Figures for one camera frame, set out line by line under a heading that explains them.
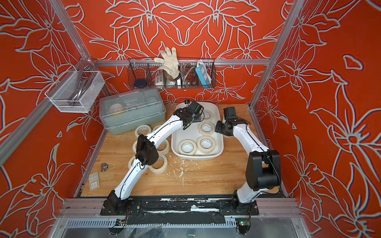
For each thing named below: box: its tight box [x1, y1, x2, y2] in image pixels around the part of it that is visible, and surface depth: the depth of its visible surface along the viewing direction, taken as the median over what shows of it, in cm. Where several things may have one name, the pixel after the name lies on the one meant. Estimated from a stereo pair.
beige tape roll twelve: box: [178, 139, 197, 156], surface depth 94 cm
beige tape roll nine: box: [148, 153, 168, 175], surface depth 85 cm
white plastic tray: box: [171, 101, 224, 161], surface depth 96 cm
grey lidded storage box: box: [99, 87, 167, 136], surface depth 97 cm
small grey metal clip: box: [100, 162, 109, 173], surface depth 87 cm
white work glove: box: [153, 47, 181, 82], surface depth 90 cm
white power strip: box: [154, 73, 165, 86], surface depth 96 cm
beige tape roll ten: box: [198, 121, 215, 136], surface depth 105 cm
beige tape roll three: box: [127, 155, 136, 171], surface depth 87 cm
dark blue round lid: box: [134, 78, 147, 88], surface depth 98 cm
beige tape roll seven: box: [134, 124, 152, 138], surface depth 105 cm
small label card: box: [88, 171, 100, 192], surface depth 83 cm
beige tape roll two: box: [132, 139, 138, 154], surface depth 94 cm
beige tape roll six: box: [196, 136, 216, 154], surface depth 95 cm
